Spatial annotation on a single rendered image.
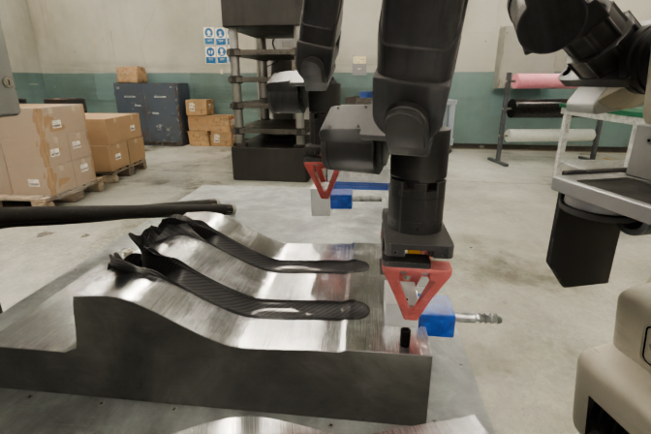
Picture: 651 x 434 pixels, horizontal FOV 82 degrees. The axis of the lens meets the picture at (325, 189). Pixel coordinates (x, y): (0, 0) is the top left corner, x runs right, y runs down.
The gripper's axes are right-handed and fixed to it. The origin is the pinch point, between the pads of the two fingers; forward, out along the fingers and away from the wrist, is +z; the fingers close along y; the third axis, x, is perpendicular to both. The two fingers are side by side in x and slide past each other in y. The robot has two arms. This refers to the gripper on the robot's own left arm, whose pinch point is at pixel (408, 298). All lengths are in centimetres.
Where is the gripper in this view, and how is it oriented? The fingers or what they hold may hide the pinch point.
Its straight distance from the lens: 45.3
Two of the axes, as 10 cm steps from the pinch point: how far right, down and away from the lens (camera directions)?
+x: 9.9, 0.3, -1.2
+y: -1.2, 2.8, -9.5
